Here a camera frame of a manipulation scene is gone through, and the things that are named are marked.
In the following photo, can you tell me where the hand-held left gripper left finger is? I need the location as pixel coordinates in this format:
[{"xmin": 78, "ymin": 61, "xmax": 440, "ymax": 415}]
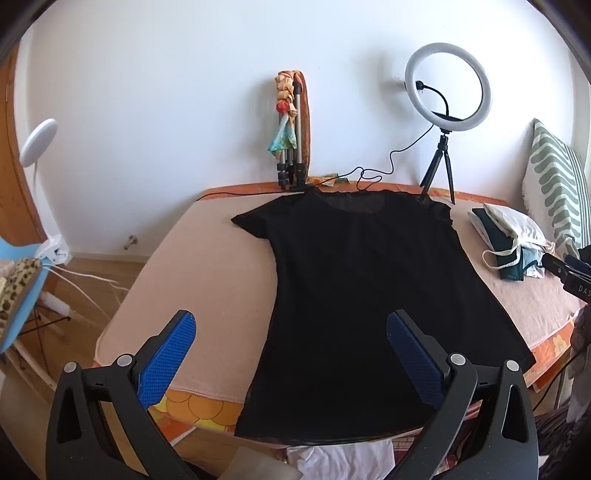
[{"xmin": 45, "ymin": 310, "xmax": 199, "ymax": 480}]

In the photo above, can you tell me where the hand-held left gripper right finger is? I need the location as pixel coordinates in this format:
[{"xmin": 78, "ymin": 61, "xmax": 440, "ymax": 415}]
[{"xmin": 385, "ymin": 309, "xmax": 541, "ymax": 480}]

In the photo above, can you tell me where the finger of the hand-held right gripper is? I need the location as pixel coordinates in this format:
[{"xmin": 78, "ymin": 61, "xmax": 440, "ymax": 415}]
[{"xmin": 541, "ymin": 253, "xmax": 583, "ymax": 283}]

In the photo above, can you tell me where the black t-shirt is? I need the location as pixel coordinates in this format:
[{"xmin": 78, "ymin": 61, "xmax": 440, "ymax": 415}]
[{"xmin": 231, "ymin": 187, "xmax": 536, "ymax": 448}]

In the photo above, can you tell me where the dark green garment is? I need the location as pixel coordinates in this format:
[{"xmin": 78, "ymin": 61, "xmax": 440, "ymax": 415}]
[{"xmin": 471, "ymin": 208, "xmax": 527, "ymax": 281}]

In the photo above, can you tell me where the green striped pillow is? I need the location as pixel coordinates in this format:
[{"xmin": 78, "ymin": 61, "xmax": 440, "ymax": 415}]
[{"xmin": 522, "ymin": 117, "xmax": 591, "ymax": 261}]

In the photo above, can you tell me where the white cloth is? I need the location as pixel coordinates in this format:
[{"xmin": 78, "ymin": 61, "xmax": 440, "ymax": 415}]
[{"xmin": 286, "ymin": 438, "xmax": 399, "ymax": 480}]

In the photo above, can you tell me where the small black tripod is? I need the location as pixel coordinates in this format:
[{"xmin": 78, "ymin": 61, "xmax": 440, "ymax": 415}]
[{"xmin": 419, "ymin": 131, "xmax": 457, "ymax": 205}]

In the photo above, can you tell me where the leopard print cloth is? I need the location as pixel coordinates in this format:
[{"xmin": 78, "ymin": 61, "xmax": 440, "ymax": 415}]
[{"xmin": 0, "ymin": 258, "xmax": 40, "ymax": 329}]

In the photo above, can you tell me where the blue chair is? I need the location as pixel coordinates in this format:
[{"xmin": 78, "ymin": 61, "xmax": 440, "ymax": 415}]
[{"xmin": 0, "ymin": 240, "xmax": 63, "ymax": 402}]

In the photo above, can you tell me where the wooden door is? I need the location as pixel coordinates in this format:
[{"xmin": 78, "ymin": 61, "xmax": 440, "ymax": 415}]
[{"xmin": 0, "ymin": 46, "xmax": 48, "ymax": 246}]

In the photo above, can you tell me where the silver folded tripod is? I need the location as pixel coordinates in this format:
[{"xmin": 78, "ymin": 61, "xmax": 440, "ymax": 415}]
[{"xmin": 276, "ymin": 78, "xmax": 309, "ymax": 190}]

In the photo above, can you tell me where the orange wooden board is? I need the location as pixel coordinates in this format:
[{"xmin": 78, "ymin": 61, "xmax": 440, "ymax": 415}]
[{"xmin": 295, "ymin": 71, "xmax": 315, "ymax": 178}]

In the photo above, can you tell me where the white clip lamp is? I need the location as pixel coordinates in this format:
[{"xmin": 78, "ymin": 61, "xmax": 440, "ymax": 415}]
[{"xmin": 18, "ymin": 119, "xmax": 71, "ymax": 269}]

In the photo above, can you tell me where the colourful scarf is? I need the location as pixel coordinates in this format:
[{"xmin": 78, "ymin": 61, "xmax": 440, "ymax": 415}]
[{"xmin": 268, "ymin": 69, "xmax": 305, "ymax": 155}]

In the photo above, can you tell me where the white floor cable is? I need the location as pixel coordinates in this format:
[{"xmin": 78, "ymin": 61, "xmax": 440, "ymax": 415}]
[{"xmin": 44, "ymin": 267, "xmax": 131, "ymax": 325}]

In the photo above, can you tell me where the white ring light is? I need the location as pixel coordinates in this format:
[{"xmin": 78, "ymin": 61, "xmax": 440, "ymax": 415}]
[{"xmin": 404, "ymin": 42, "xmax": 493, "ymax": 129}]

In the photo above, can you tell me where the black ring light cable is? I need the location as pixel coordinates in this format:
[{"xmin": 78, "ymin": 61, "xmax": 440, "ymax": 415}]
[{"xmin": 194, "ymin": 147, "xmax": 437, "ymax": 203}]

